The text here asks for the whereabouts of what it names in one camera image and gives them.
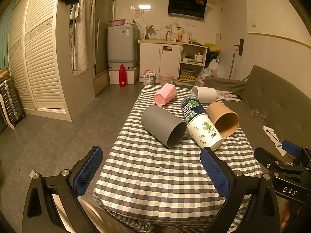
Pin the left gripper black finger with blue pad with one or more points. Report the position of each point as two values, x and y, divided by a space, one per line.
262 213
47 195

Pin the white plastic bag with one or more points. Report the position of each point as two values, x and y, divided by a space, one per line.
215 68

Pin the white washing machine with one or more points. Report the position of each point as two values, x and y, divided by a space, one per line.
122 42

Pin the brown paper cup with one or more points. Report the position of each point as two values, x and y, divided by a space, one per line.
224 119

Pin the magazine on sofa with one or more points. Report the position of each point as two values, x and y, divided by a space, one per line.
228 96

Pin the white floral paper cup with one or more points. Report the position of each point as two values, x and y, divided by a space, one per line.
204 133

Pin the silver suitcase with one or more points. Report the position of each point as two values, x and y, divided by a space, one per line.
11 109

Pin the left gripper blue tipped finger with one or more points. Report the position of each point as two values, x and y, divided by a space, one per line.
291 148

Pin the black door handle lock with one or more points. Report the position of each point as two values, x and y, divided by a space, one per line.
240 47

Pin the grey blanket on sofa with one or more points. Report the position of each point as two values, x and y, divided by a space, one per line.
224 84

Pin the pink faceted cup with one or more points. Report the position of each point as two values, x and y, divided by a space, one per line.
165 94

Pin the grey sofa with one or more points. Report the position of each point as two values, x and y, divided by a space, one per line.
269 100

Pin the white paper on sofa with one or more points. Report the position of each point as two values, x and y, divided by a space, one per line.
273 137

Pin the white entrance door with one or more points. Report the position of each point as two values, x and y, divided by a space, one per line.
233 27

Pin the white cylindrical cup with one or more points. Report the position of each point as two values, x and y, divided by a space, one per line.
206 95

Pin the white kitchen cabinet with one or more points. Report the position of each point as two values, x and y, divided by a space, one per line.
161 57

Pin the pink basin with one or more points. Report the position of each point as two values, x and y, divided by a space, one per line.
118 22

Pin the black range hood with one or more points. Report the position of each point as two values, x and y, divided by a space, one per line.
189 8

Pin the open shelf unit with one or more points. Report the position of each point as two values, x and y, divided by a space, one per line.
192 62

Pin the red thermos bottle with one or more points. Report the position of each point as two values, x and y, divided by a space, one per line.
122 76

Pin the white hanging towel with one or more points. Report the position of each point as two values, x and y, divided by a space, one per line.
83 14

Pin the white louvered wardrobe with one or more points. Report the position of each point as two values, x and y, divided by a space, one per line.
41 64

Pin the grey white checkered tablecloth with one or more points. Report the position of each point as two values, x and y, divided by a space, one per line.
144 184

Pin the grey cylindrical cup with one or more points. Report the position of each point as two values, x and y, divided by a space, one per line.
163 125

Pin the small printed carton box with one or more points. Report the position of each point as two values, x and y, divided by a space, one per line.
148 77

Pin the white kettle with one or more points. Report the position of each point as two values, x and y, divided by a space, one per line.
186 37

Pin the pink waste bin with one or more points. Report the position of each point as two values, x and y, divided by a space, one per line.
165 79

